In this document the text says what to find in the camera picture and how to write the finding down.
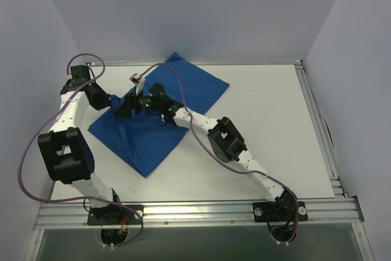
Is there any blue surgical wrap cloth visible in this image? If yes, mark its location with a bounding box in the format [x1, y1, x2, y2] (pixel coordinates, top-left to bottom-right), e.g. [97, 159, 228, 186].
[88, 53, 229, 177]

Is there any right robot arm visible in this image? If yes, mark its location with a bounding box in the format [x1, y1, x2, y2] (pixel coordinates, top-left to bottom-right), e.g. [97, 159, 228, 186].
[114, 83, 298, 220]

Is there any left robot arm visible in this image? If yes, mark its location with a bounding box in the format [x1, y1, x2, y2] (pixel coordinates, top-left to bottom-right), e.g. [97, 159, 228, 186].
[37, 81, 123, 224]

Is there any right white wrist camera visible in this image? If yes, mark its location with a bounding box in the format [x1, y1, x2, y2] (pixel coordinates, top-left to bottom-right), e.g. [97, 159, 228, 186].
[130, 73, 145, 95]

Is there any aluminium back rail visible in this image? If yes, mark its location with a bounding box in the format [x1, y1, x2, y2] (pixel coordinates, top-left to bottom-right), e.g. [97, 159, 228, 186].
[105, 60, 304, 67]

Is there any aluminium rail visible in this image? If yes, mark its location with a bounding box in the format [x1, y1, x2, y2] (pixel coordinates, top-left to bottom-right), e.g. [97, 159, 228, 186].
[294, 60, 348, 198]
[105, 60, 304, 67]
[34, 197, 364, 229]

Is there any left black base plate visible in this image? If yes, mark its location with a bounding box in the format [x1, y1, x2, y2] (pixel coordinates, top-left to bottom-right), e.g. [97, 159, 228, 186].
[87, 204, 144, 226]

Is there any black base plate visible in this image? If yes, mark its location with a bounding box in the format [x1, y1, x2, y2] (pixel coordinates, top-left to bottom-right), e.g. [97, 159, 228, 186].
[252, 201, 295, 222]
[87, 204, 144, 226]

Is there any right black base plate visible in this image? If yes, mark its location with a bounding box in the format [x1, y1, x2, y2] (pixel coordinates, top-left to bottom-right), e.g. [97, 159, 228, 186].
[252, 201, 295, 222]

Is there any aluminium right rail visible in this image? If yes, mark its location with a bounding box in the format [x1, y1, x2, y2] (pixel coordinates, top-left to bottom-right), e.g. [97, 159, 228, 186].
[294, 60, 348, 198]

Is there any aluminium front rail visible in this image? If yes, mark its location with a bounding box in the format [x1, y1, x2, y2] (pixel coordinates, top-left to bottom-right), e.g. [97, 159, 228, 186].
[34, 197, 364, 229]

